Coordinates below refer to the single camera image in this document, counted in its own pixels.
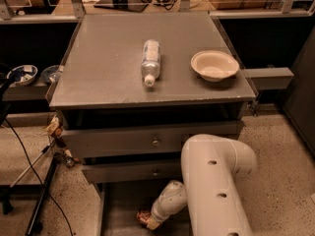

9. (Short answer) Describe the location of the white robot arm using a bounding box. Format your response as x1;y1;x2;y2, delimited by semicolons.
147;134;257;236

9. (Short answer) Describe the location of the open grey bottom drawer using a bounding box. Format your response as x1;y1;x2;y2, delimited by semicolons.
97;179;193;236

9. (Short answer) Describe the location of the grey middle drawer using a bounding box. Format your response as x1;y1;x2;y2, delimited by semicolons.
82;158;181;183

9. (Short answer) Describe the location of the grey top drawer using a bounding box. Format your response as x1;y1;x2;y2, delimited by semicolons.
62;120;243;158

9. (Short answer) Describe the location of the grey drawer cabinet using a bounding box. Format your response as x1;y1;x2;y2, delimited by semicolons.
50;13;254;226

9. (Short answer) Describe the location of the snack clutter pile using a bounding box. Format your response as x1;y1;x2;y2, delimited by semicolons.
44;115;78;168

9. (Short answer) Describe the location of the black metal stand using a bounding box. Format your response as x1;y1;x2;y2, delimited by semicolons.
0;159;57;236

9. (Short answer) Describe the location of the white paper bowl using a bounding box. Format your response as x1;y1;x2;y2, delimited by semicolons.
191;50;239;82

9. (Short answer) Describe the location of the clear plastic water bottle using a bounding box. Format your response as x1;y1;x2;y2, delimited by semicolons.
141;39;160;88

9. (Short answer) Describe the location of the dark blue bowl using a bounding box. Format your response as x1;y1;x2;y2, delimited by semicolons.
40;65;63;85

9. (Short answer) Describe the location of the grey side shelf block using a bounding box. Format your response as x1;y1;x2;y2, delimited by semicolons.
244;67;294;90

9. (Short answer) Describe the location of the white bowl with items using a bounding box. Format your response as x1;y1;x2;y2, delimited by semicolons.
7;65;38;86

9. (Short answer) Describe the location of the black monitor base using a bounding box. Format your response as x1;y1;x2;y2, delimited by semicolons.
94;0;149;13

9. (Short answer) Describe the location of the black floor cable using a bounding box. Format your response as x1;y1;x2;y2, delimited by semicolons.
4;118;75;236

